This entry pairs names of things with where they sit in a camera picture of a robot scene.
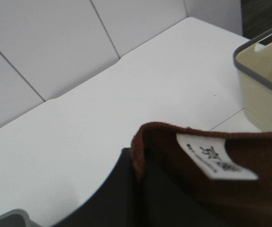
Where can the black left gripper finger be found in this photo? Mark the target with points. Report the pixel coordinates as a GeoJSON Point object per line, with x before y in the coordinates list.
{"type": "Point", "coordinates": [121, 201]}

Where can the brown towel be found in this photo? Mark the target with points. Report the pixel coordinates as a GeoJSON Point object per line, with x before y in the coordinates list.
{"type": "Point", "coordinates": [237, 203]}

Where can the white towel label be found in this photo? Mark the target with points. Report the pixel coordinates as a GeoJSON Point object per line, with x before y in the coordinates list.
{"type": "Point", "coordinates": [210, 155]}

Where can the grey perforated laundry basket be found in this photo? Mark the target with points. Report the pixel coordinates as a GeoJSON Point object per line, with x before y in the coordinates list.
{"type": "Point", "coordinates": [16, 218]}

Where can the beige plastic basket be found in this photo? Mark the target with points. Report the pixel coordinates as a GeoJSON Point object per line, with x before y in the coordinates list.
{"type": "Point", "coordinates": [253, 61]}

